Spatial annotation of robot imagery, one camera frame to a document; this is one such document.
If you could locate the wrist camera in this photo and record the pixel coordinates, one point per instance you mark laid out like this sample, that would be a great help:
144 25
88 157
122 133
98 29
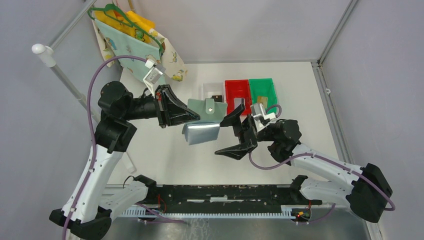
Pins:
155 76
261 119

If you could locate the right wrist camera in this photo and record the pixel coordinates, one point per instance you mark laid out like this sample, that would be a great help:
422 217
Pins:
261 119

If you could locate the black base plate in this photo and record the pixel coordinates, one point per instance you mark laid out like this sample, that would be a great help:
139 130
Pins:
224 199

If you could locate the red plastic bin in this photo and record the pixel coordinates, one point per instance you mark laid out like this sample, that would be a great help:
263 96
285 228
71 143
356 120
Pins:
238 89

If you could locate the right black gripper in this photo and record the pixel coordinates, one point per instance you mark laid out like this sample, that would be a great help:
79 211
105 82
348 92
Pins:
246 133

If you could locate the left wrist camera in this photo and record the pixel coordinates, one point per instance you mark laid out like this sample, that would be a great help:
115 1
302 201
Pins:
155 76

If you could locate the light blue printed cloth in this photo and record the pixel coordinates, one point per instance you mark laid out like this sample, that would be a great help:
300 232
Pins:
123 44

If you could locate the gold card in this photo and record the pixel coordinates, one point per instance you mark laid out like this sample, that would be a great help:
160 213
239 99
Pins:
263 100

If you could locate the white plastic bin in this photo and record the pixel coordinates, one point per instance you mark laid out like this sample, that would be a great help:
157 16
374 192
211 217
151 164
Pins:
209 89

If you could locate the cream printed cloth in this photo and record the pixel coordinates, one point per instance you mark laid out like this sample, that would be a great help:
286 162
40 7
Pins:
171 61

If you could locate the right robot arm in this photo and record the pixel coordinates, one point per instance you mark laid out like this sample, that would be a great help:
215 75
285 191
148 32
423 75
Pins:
286 148

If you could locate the white grey card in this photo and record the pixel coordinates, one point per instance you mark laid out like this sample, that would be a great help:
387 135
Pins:
238 101

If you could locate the green clothes hanger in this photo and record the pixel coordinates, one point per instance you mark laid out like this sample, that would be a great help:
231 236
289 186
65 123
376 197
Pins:
128 22

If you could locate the white clothes rack pole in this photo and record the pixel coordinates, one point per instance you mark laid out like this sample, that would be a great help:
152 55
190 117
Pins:
45 54

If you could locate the black card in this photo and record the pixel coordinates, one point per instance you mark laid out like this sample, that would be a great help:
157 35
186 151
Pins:
218 98

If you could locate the green plastic bin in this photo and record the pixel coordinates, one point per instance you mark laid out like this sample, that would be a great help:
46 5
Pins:
262 87

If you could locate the aluminium frame rail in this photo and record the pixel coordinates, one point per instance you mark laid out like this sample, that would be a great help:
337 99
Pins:
361 195

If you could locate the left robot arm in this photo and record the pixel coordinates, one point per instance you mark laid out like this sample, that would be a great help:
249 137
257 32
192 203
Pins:
86 215

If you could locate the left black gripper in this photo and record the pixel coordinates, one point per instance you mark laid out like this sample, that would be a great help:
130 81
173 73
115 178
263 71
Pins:
174 112

